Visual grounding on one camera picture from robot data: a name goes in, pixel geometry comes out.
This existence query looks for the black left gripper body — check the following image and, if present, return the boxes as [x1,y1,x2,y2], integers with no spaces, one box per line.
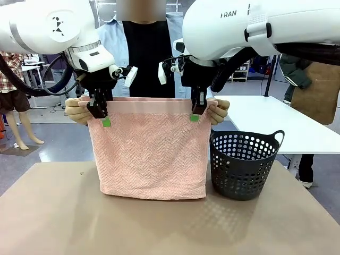
[79,66,118,94]

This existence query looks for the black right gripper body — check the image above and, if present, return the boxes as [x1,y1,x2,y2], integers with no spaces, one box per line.
[180,56,215,90]

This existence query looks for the pink towel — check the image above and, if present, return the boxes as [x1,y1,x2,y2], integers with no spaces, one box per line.
[78,96,218,200]

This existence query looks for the dark grey perforated basket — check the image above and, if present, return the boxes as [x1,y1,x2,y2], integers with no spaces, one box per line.
[209,130,285,201]

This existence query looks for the person's right hand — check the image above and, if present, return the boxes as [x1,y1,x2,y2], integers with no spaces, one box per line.
[64,97,92,126]

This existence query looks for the person's left hand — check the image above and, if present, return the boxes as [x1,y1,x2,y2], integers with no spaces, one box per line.
[206,99,231,126]

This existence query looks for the wooden shoe rack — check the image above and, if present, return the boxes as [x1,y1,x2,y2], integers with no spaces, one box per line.
[228,62,250,83]

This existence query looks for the person in light blue shirt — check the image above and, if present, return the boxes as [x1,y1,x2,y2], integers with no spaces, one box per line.
[97,10,186,98]

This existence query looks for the stack of black cases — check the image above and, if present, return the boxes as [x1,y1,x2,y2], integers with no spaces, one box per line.
[249,57,272,75]

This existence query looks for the tall black light stand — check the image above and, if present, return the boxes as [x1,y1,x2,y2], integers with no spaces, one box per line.
[262,54,277,98]

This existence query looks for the white desk with white legs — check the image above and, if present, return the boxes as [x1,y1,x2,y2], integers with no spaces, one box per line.
[21,59,46,109]

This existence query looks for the mannequin in plaid shirt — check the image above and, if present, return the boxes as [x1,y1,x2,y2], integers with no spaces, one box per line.
[0,52,45,151]

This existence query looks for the grey floor mat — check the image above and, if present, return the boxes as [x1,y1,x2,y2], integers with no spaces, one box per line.
[0,144,41,157]

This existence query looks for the large white table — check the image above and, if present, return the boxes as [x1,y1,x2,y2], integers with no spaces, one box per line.
[214,95,340,176]

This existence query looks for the person in brown apron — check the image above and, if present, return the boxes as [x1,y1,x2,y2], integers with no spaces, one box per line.
[279,53,340,189]

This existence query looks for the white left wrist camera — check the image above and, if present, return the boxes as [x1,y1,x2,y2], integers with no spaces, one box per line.
[124,66,139,87]

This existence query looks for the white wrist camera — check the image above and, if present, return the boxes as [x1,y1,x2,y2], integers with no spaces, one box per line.
[124,66,139,87]
[158,61,167,85]

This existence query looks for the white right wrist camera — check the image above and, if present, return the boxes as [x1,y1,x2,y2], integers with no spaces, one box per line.
[158,61,167,85]

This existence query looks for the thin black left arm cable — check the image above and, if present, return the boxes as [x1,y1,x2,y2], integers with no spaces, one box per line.
[42,53,82,96]

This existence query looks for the black left arm cable sleeve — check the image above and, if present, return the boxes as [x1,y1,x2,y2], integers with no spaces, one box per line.
[0,55,70,97]

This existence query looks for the black arm cable sleeve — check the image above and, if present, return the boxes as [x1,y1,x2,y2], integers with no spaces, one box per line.
[0,55,70,97]
[211,42,340,92]

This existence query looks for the black right arm cable sleeve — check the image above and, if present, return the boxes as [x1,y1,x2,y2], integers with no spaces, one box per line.
[211,42,340,92]

